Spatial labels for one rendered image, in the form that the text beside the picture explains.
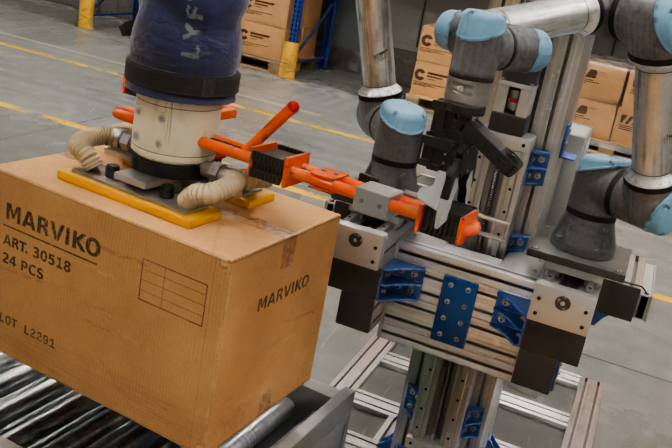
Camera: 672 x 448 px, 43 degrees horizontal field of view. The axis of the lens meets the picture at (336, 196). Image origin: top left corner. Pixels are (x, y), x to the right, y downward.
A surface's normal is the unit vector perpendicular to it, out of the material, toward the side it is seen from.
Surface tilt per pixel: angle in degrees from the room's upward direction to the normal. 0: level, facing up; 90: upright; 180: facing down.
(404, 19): 90
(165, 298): 90
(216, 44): 75
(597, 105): 89
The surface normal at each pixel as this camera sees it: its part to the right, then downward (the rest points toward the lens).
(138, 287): -0.48, 0.18
